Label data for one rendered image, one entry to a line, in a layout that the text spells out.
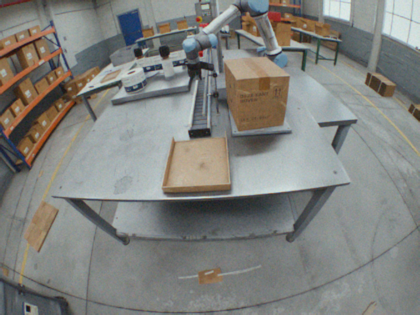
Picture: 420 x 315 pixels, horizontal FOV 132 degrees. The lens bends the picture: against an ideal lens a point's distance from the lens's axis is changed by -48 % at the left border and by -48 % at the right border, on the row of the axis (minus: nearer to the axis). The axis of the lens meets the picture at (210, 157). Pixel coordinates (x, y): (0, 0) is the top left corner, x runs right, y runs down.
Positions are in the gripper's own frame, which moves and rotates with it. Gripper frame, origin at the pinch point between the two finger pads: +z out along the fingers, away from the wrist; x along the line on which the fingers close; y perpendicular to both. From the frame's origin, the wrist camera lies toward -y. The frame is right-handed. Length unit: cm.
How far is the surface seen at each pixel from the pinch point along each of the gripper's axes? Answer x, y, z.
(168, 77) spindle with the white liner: -17.7, 29.0, 13.1
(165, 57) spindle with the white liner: -27.1, 28.0, -0.8
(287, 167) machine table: 68, -37, -27
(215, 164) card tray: 64, -7, -25
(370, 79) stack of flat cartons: -141, -367, 168
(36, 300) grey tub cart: 159, 125, -34
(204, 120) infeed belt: 39.2, -2.0, -16.3
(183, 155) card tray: 58, 7, -22
